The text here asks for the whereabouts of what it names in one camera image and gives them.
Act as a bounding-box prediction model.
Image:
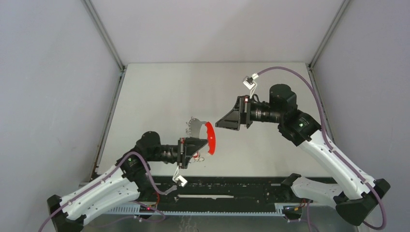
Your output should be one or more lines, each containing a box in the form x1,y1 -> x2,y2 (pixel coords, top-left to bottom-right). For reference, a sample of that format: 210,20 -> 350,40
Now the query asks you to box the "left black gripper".
146,137 -> 208,169

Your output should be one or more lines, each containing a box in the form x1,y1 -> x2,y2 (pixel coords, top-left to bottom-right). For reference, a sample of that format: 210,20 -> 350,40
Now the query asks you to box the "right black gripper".
216,96 -> 283,131

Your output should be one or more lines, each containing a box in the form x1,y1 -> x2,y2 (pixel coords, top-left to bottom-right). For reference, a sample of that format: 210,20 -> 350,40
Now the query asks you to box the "red grey keyring holder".
186,117 -> 217,156

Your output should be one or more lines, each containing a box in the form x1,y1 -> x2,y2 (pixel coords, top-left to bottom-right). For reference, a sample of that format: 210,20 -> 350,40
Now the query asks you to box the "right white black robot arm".
215,84 -> 390,226

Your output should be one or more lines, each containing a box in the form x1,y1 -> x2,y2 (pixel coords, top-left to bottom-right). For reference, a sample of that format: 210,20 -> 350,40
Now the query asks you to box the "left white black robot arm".
47,131 -> 216,232

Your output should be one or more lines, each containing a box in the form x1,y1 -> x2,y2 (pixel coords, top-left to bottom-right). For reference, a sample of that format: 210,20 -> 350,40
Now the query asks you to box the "left circuit board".
139,205 -> 156,213

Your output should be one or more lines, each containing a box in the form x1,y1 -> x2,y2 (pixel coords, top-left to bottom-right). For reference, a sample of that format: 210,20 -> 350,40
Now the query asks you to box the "circuit board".
283,207 -> 302,214
139,205 -> 156,213

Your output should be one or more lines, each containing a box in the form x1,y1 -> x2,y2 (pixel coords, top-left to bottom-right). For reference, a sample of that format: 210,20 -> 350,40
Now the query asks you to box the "right circuit board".
283,207 -> 302,214

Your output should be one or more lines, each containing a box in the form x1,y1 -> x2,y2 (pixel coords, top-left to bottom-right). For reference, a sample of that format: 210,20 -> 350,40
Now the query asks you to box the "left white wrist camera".
172,166 -> 188,187

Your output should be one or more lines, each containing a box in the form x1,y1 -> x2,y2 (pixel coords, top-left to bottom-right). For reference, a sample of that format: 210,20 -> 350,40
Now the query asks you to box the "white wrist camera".
243,73 -> 259,99
172,166 -> 188,187

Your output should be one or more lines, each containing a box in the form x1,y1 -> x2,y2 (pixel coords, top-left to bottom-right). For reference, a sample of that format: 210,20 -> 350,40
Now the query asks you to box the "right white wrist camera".
243,73 -> 259,99

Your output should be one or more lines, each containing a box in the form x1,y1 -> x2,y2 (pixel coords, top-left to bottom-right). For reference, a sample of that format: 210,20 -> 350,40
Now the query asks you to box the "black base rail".
109,174 -> 314,213

